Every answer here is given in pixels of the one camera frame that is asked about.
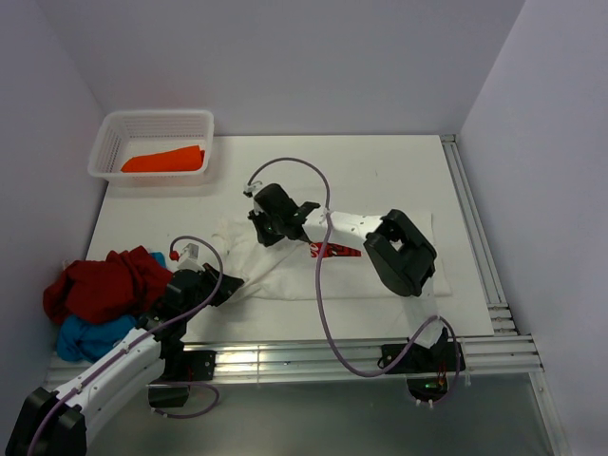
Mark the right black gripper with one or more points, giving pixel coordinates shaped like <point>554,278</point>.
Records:
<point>263,237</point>

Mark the white plastic basket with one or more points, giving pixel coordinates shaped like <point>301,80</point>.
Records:
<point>127,134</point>

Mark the blue t-shirt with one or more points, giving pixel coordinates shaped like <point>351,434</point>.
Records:
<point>79,340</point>

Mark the aluminium rail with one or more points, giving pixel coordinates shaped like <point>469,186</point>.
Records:
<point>314,361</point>
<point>499,310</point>

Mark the white printed t-shirt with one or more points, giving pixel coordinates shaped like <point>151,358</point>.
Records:
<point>285,271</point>

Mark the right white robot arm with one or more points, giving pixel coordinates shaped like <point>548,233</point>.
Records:
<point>405,261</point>

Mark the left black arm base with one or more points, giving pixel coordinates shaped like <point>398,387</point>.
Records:
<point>192,366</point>

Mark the dark red t-shirt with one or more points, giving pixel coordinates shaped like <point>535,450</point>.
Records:
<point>126,283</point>

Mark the right side aluminium rail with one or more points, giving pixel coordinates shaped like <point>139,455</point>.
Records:
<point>499,310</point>

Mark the front aluminium rail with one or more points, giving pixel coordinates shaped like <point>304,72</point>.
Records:
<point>314,361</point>

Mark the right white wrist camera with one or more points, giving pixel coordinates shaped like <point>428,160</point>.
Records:
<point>250,189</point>

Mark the orange rolled t-shirt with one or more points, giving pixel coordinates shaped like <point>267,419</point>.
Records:
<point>184,159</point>

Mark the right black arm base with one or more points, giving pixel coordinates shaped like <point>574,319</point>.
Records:
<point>431,369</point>

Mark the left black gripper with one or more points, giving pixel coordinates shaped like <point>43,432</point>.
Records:
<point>232,283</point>

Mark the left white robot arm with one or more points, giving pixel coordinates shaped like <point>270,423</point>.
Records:
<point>65,420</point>

